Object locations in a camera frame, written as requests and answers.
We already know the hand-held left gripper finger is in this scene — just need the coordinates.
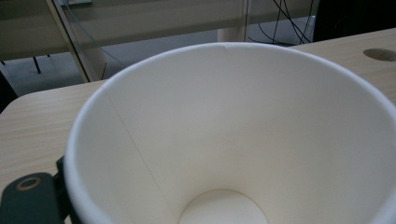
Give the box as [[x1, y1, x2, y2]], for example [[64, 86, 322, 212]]
[[0, 155, 82, 224]]

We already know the white paper cup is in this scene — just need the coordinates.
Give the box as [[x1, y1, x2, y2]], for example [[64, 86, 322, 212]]
[[64, 41, 396, 224]]

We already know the beige desk furniture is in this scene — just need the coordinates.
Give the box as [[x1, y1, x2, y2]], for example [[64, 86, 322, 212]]
[[0, 0, 320, 83]]

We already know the bundle of black hanging cables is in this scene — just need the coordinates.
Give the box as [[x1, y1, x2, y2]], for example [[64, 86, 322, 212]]
[[244, 0, 314, 46]]

